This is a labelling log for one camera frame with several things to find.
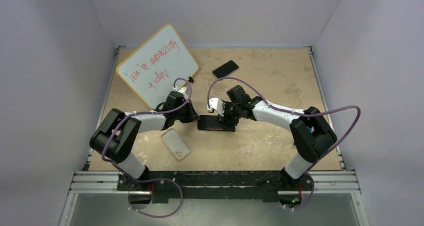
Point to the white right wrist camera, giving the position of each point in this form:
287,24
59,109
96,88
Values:
215,104

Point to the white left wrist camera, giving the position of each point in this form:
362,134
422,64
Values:
186,91

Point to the white board yellow frame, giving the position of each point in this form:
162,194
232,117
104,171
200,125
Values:
151,70

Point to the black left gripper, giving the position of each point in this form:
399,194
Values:
192,116

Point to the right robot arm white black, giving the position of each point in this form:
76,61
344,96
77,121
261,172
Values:
312,134

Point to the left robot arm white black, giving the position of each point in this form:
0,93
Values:
116,135

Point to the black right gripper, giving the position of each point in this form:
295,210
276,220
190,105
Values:
223,122

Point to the aluminium frame rail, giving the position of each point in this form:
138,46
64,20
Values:
114,182

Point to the white phone case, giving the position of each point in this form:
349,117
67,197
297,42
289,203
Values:
176,144

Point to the black phone far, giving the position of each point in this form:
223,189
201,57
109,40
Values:
225,69

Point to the purple phone black screen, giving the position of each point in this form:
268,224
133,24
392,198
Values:
211,123

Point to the black phone case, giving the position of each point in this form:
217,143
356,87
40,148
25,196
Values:
200,123

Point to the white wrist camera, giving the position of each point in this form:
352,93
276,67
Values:
186,91
215,104

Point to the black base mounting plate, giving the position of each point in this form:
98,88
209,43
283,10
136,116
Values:
267,186

